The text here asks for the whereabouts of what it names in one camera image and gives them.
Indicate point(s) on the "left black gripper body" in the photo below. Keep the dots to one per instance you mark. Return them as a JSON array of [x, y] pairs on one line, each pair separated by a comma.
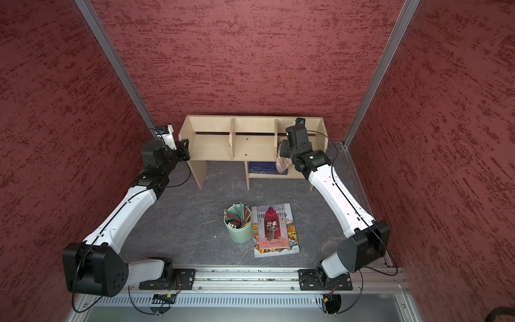
[[174, 156]]

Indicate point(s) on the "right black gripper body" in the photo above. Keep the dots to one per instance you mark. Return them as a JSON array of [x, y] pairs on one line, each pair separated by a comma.
[[288, 151]]

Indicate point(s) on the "fluffy beige pink cloth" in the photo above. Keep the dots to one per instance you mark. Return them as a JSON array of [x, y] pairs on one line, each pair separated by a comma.
[[282, 163]]

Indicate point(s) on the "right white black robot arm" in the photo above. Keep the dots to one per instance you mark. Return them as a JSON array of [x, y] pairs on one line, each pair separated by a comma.
[[366, 239]]

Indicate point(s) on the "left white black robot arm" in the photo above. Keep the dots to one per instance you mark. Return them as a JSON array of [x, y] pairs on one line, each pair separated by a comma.
[[94, 266]]

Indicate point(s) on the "light wooden bookshelf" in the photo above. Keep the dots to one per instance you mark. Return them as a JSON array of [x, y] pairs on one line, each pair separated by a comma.
[[232, 138]]

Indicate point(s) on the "dark blue book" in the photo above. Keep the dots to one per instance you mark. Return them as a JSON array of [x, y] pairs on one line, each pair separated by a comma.
[[268, 168]]

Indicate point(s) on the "colourful illustrated book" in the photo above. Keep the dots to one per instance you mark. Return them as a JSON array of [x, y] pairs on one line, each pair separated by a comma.
[[274, 231]]

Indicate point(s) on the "coloured pencils bundle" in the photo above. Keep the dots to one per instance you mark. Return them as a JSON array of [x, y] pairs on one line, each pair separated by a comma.
[[238, 216]]

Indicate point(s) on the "green pencil cup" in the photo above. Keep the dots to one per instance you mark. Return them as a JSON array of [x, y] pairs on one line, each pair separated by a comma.
[[241, 235]]

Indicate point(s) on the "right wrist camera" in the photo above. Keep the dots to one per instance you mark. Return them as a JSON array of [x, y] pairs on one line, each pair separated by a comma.
[[300, 122]]

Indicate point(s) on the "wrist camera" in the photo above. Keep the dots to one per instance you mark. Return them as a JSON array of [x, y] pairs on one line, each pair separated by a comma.
[[300, 122], [166, 135]]

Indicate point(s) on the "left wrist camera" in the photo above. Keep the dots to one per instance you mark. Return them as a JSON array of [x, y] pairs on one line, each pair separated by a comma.
[[166, 135]]

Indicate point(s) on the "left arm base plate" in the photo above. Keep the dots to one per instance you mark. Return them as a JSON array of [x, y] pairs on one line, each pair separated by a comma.
[[179, 279]]

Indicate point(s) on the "aluminium mounting rail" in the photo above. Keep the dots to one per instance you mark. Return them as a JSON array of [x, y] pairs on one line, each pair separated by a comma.
[[232, 279]]

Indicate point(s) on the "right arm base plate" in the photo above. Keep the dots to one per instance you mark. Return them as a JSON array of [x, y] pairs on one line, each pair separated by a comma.
[[325, 279]]

